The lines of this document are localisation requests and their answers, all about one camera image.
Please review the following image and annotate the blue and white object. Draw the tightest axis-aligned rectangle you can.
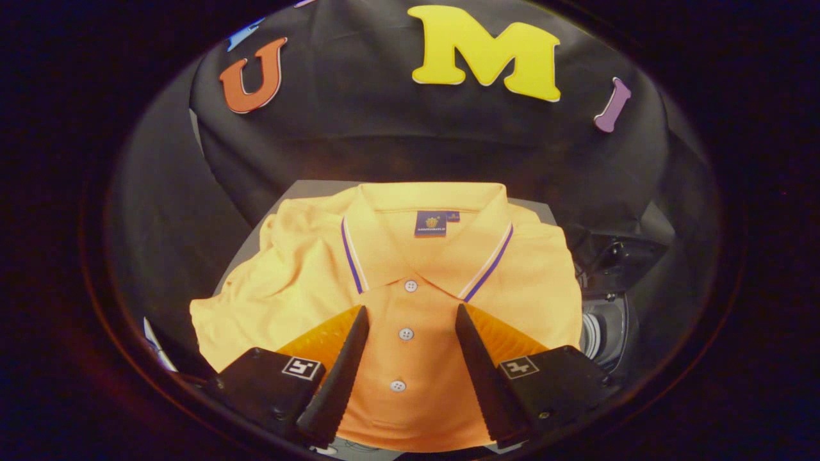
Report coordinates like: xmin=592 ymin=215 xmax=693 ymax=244
xmin=143 ymin=317 xmax=177 ymax=373

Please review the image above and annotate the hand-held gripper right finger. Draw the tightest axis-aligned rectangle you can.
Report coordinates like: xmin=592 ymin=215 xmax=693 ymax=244
xmin=455 ymin=304 xmax=621 ymax=449

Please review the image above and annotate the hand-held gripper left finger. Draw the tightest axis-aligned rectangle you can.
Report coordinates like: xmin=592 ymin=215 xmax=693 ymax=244
xmin=205 ymin=305 xmax=371 ymax=449

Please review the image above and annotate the orange polo shirt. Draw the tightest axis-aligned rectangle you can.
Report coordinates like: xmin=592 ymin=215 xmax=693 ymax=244
xmin=190 ymin=182 xmax=584 ymax=453

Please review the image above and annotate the dark washing machine lid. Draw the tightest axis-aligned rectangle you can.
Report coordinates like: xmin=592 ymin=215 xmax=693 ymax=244
xmin=567 ymin=205 xmax=677 ymax=296

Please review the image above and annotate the grey cabinet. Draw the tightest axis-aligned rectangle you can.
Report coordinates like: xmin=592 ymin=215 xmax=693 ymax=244
xmin=211 ymin=179 xmax=558 ymax=296

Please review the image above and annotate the grey washing machine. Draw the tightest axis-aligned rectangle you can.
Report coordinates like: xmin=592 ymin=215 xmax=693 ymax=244
xmin=577 ymin=291 xmax=641 ymax=378

